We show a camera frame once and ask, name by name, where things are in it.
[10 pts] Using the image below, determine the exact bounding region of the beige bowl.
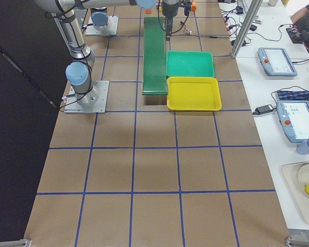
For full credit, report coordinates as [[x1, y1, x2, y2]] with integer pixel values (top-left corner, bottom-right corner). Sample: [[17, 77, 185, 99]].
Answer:
[[297, 164, 309, 197]]

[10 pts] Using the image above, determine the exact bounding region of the beige serving tray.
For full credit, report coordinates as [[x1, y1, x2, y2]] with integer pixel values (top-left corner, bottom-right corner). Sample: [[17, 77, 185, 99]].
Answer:
[[281, 162, 309, 224]]

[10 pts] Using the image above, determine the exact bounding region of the seated person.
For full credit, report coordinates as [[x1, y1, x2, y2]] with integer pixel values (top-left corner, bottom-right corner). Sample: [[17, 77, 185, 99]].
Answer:
[[290, 4, 309, 24]]

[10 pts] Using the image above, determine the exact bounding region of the green plastic tray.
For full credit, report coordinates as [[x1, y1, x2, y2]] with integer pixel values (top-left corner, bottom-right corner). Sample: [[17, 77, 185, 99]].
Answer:
[[166, 50, 215, 77]]

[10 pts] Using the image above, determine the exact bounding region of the orange cylinder battery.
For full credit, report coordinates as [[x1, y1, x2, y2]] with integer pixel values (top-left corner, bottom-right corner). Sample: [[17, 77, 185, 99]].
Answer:
[[191, 1, 197, 12]]

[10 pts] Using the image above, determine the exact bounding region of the blue plaid cloth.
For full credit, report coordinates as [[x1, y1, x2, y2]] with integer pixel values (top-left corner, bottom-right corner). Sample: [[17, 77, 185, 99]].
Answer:
[[277, 90, 309, 101]]

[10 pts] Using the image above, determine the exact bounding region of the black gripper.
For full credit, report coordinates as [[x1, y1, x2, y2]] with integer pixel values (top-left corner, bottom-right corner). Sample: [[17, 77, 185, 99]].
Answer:
[[162, 0, 180, 28]]

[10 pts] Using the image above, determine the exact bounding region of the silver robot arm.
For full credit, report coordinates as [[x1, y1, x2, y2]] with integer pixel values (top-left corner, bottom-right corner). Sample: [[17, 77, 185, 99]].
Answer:
[[91, 1, 180, 28], [36, 1, 156, 109]]

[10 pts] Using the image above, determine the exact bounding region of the lower teach pendant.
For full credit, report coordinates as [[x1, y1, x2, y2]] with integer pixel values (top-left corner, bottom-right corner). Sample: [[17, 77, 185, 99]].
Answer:
[[277, 100, 309, 143]]

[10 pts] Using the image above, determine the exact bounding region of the green conveyor belt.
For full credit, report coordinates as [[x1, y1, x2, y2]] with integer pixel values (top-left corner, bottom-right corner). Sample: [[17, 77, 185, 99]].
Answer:
[[143, 17, 167, 95]]

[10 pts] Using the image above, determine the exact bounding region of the upper teach pendant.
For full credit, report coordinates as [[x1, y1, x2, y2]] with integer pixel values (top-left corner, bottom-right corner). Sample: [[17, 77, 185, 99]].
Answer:
[[257, 47, 298, 77]]

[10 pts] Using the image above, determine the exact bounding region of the yellow plastic tray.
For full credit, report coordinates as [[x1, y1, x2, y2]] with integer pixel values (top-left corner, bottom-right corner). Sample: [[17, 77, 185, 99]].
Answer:
[[167, 77, 222, 111]]

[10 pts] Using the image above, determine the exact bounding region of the blue cup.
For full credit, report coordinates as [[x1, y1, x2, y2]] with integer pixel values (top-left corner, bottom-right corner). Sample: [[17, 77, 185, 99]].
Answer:
[[296, 138, 309, 155]]

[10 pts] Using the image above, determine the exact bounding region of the aluminium frame post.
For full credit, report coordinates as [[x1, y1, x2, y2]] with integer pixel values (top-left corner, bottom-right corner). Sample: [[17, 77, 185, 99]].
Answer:
[[231, 0, 263, 58]]

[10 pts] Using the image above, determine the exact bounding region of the teach pendant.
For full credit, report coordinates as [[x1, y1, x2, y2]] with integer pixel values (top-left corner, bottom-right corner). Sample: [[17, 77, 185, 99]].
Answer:
[[257, 47, 298, 77], [277, 100, 309, 143]]

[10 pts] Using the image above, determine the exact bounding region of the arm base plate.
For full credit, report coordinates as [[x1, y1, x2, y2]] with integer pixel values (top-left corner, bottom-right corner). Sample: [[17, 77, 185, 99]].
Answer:
[[85, 15, 119, 36], [64, 81, 110, 114]]

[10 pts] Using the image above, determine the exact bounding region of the black power adapter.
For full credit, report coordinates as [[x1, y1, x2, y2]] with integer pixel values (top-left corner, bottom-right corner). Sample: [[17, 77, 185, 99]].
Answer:
[[252, 104, 276, 116]]

